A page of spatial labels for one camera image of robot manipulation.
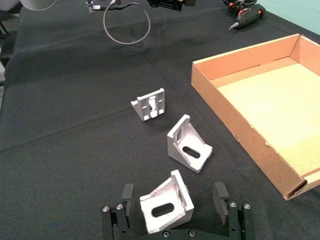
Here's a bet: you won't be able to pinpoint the aluminium corner bracket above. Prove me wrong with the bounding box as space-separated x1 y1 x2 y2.
166 114 214 174
139 169 195 235
130 87 167 122

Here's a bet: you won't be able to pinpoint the black corded tool orange parts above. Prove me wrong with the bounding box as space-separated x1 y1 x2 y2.
228 6 266 31

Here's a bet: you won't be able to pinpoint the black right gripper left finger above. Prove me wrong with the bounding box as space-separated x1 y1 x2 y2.
101 183 135 240

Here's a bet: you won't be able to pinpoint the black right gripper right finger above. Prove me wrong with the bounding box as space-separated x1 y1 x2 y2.
212 181 256 240

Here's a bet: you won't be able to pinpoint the black and red tool cord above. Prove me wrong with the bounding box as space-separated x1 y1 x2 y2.
221 0 258 11

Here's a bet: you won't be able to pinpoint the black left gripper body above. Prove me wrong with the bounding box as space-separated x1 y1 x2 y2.
147 0 186 13

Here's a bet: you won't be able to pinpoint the shallow brown cardboard tray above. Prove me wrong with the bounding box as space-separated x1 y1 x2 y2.
191 33 320 201

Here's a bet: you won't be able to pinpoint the pale grey round object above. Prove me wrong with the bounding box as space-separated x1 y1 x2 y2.
19 0 57 11

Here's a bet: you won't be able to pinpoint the black table cloth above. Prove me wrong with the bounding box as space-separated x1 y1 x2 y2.
0 0 320 240

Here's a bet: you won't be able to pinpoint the thin cable with silver plug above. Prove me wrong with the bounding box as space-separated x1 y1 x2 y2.
86 0 152 45

